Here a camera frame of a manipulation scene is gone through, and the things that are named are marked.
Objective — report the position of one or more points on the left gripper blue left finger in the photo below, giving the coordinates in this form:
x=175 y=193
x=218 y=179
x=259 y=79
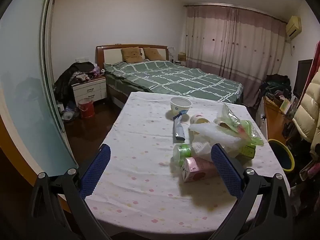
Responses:
x=92 y=170

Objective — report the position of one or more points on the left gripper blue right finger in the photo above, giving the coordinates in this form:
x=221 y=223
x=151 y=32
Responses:
x=229 y=169

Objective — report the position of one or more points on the green drink carton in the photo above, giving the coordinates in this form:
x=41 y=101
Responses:
x=246 y=153

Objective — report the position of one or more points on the yellow rim trash bin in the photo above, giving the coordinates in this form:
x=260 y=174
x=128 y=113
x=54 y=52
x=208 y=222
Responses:
x=283 y=155

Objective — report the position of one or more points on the pink milk carton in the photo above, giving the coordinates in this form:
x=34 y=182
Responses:
x=195 y=169

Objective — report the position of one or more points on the white bubble wrap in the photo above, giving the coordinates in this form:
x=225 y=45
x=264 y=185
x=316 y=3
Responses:
x=205 y=135

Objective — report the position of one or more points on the green plastic bag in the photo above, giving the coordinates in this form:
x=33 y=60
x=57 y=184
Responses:
x=238 y=127

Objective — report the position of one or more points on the silver blue tube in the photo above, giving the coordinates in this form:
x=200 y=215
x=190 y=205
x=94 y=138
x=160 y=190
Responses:
x=178 y=128

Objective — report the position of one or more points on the small paper cup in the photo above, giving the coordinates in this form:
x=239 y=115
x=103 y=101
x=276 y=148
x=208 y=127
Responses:
x=198 y=119

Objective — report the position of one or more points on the wooden desk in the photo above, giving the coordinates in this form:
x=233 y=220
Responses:
x=275 y=121

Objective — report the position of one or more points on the red bucket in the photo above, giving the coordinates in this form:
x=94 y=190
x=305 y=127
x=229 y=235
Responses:
x=86 y=108

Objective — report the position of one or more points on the white nightstand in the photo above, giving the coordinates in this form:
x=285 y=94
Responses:
x=94 y=89

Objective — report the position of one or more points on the cream puffer jacket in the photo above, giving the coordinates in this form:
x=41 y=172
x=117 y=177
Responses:
x=306 y=118

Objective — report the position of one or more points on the frosted glass sliding door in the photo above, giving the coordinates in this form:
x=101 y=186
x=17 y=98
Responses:
x=24 y=107

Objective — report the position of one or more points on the dark clothes pile on desk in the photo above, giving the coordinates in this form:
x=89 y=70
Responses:
x=276 y=83

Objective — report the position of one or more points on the bed with green plaid duvet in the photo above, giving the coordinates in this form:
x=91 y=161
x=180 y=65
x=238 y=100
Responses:
x=165 y=77

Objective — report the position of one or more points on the clothes pile on nightstand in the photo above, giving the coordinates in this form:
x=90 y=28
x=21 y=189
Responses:
x=77 y=72

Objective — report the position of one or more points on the wooden headboard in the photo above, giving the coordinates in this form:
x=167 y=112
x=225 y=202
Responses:
x=112 y=53

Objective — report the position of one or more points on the left brown pillow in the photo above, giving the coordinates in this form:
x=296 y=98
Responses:
x=131 y=55

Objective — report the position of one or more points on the brown pillow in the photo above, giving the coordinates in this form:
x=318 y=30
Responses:
x=131 y=55
x=152 y=54

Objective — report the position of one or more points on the black television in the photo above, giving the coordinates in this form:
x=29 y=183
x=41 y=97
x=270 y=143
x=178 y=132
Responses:
x=303 y=70

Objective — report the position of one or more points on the pink striped curtain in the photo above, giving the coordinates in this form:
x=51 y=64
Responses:
x=238 y=44

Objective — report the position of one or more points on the right brown pillow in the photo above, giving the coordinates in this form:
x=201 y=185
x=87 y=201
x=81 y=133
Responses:
x=152 y=54

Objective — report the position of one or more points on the wall air conditioner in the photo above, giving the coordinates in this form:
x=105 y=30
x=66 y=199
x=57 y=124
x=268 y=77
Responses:
x=293 y=28

